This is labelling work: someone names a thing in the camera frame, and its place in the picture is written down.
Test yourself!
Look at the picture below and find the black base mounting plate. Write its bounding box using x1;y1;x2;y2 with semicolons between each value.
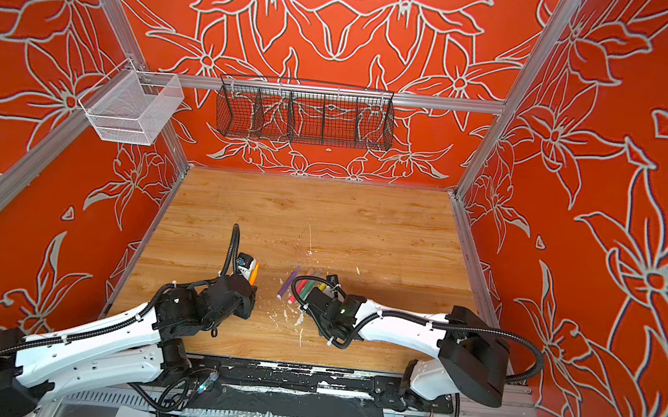
168;354;453;417

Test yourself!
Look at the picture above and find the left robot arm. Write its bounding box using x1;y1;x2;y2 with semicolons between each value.
0;273;257;417

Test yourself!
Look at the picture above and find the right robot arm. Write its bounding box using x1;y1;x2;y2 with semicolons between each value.
292;289;545;408

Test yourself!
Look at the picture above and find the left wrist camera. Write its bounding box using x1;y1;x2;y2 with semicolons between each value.
234;252;257;282

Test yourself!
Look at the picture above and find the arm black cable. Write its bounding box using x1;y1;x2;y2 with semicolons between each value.
218;222;243;279
282;270;553;387

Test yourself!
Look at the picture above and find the black wire basket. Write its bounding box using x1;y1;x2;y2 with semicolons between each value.
214;74;396;152

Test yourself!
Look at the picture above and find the orange marker pen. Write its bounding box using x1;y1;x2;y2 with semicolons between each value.
249;261;259;285

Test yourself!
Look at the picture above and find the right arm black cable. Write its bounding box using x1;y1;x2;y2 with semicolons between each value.
282;270;553;387

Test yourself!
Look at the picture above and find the white wire basket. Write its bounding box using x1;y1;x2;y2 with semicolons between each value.
77;59;184;146

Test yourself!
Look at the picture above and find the purple marker pen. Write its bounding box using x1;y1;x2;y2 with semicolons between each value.
277;265;301;301

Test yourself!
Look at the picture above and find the pink marker pen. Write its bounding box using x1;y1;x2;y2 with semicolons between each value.
288;269;316;304

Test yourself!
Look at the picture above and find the green marker pen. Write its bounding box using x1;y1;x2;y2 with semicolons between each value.
301;270;322;300

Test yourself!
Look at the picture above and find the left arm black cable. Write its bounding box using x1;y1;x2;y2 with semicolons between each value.
218;222;243;279

